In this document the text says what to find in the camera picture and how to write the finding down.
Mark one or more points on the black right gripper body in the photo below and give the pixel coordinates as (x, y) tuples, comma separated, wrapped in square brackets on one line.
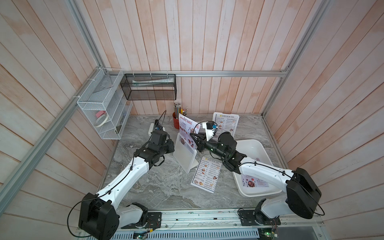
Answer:
[(214, 149)]

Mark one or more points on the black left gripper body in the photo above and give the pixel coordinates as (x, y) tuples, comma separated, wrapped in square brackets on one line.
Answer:
[(168, 148)]

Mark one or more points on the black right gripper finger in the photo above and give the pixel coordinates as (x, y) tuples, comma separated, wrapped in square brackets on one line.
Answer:
[(196, 137), (200, 146)]

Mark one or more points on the special menu sheet top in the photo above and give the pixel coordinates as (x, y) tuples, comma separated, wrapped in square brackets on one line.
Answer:
[(186, 127)]

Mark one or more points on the special menu sheet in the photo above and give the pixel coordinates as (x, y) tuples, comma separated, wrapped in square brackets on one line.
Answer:
[(252, 182), (186, 127)]

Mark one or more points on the white menu holder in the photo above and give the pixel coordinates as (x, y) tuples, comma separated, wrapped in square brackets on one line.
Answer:
[(185, 155), (226, 124)]

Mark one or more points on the Dim Sum Inn menu front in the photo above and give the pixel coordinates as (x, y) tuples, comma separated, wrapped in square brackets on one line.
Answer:
[(207, 174)]

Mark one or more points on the dim sum inn menu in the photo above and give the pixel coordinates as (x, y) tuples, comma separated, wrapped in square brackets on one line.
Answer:
[(207, 174), (227, 125)]

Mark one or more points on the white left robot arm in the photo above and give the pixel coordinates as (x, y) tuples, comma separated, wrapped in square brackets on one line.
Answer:
[(101, 214)]

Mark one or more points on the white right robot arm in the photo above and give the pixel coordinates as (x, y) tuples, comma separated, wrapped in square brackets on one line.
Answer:
[(299, 193)]

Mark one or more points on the Dim Sum Inn menu right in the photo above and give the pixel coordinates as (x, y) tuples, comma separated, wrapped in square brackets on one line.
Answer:
[(227, 125)]

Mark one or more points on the special menu sheet in tray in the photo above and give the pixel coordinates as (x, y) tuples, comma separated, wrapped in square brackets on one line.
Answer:
[(252, 182)]

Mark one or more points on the red metal pen cup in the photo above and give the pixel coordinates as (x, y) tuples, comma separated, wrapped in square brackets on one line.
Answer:
[(176, 121)]

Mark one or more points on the pencils and pens bundle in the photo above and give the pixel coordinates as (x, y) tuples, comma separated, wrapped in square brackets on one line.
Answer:
[(179, 110)]

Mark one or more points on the white plastic tray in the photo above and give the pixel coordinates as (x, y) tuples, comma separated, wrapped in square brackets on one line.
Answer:
[(255, 150)]

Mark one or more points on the white tape roll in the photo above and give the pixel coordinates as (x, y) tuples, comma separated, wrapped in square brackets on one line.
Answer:
[(101, 120)]

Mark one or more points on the black mesh basket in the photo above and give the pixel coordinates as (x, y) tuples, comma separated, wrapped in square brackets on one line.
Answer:
[(149, 87)]

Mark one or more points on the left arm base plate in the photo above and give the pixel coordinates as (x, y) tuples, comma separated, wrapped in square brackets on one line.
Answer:
[(151, 220)]

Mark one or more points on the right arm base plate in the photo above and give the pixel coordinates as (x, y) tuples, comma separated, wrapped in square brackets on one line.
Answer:
[(256, 218)]

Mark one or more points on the white wire mesh shelf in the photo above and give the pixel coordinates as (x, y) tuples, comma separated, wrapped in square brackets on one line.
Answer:
[(104, 93)]

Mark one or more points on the aluminium front rail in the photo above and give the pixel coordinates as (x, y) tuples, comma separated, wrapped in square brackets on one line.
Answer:
[(224, 224)]

